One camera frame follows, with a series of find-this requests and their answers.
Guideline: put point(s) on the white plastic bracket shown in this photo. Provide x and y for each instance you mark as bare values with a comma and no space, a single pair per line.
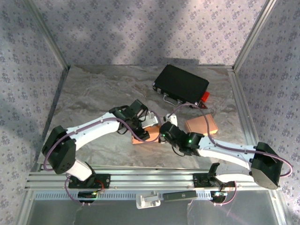
147,201

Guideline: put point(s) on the black red warning triangle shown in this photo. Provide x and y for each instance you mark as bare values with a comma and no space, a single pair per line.
202,106

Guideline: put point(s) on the black flat bar device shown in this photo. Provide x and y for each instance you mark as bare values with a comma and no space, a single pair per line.
180,196

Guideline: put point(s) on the grey metal shelf panel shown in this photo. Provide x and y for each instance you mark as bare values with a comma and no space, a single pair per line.
117,215

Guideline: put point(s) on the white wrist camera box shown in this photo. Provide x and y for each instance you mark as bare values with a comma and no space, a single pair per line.
172,118
151,120

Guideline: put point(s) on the aluminium table side rail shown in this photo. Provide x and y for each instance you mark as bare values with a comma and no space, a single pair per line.
56,105
242,105

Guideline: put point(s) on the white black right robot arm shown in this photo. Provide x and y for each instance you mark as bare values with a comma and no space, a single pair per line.
225,150

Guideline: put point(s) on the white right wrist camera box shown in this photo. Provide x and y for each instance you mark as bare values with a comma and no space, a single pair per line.
172,118

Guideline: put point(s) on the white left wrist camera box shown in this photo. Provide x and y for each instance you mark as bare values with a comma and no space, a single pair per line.
151,120

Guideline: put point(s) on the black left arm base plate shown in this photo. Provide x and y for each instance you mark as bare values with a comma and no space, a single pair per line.
105,180

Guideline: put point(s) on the small black circuit board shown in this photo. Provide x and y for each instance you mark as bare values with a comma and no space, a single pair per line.
218,195
86,195

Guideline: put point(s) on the small red block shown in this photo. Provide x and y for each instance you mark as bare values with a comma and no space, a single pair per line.
206,96

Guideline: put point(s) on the aluminium corner post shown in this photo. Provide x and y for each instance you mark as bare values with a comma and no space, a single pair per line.
253,35
48,35

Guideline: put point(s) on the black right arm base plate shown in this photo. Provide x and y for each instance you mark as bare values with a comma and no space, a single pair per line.
199,181

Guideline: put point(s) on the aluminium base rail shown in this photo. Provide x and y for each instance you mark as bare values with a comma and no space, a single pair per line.
152,180

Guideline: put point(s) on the black carrying case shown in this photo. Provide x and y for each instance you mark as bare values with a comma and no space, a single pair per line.
182,79

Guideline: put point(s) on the brown cardboard paper box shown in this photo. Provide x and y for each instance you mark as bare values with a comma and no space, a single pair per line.
199,124
153,134

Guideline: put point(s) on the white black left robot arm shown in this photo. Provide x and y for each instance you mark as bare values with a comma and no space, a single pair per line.
93,127

